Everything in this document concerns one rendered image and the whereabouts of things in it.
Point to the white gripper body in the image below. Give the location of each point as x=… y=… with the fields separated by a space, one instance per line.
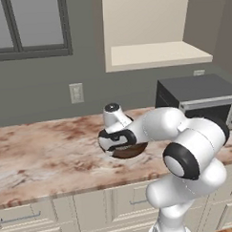
x=111 y=147

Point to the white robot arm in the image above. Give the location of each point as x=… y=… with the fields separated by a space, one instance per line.
x=189 y=143

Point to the brown bowl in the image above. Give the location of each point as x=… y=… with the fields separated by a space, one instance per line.
x=130 y=151

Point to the cream narrow cabinet panel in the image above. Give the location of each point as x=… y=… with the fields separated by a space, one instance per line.
x=92 y=214

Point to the cream cabinet door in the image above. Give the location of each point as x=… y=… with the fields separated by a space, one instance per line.
x=228 y=195

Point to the dark grey toaster oven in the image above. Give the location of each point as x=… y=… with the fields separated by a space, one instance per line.
x=196 y=87

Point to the grey framed window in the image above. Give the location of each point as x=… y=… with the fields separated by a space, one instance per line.
x=38 y=49

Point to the white wall outlet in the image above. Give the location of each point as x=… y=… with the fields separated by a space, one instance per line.
x=76 y=93
x=199 y=72

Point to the cream open wall shelf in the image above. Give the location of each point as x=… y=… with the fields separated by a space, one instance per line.
x=150 y=54

